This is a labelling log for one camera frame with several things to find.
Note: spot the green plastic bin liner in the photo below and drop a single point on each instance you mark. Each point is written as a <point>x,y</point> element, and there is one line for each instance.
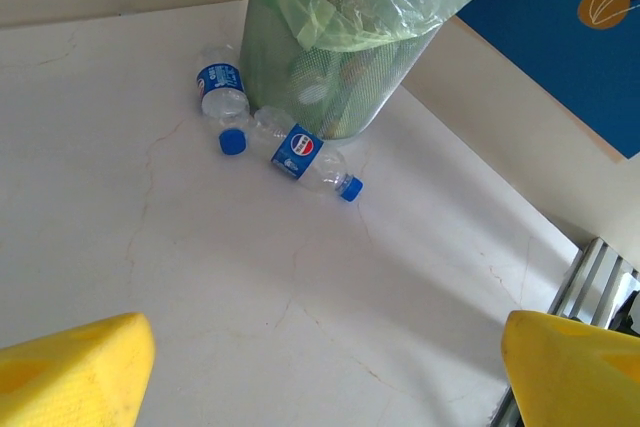
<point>400,2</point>

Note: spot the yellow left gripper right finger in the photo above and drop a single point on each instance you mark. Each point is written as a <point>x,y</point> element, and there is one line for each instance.
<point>575,377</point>

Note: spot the Pepsi logo water bottle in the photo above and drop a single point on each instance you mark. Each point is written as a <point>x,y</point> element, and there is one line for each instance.
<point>297,147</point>

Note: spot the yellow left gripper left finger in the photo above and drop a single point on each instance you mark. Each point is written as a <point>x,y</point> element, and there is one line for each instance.
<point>70,377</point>

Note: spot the blue label bottle blue cap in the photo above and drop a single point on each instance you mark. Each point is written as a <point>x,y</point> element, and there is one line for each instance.
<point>217,79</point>

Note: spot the metal mesh waste bin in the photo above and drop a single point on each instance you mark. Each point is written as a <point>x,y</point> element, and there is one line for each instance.
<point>350,87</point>

